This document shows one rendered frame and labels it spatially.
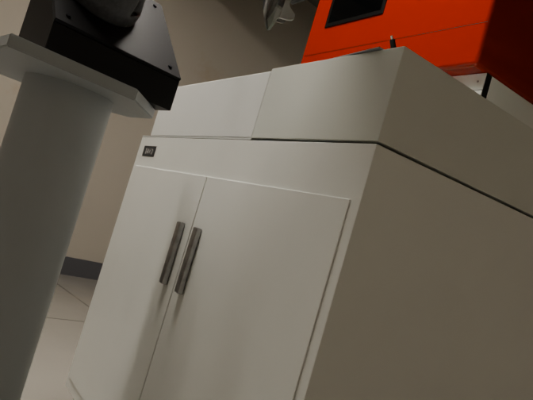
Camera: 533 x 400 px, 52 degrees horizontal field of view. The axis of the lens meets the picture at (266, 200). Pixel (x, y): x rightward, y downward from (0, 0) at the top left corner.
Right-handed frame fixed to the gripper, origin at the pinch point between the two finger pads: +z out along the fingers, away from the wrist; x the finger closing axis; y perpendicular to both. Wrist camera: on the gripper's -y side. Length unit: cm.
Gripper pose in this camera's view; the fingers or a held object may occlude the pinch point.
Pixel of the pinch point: (267, 22)
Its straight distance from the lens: 129.4
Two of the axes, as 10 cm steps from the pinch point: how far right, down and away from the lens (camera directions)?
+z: -2.8, 9.6, -0.6
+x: -5.4, -1.1, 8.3
